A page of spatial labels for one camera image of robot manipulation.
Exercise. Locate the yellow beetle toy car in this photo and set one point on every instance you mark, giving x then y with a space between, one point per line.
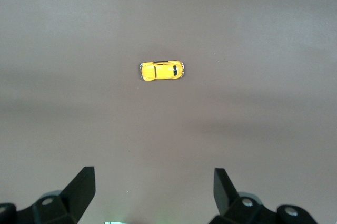
162 71

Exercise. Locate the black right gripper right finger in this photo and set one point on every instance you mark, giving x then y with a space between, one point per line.
229 200

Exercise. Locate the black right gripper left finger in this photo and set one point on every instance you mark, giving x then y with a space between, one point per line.
71 197

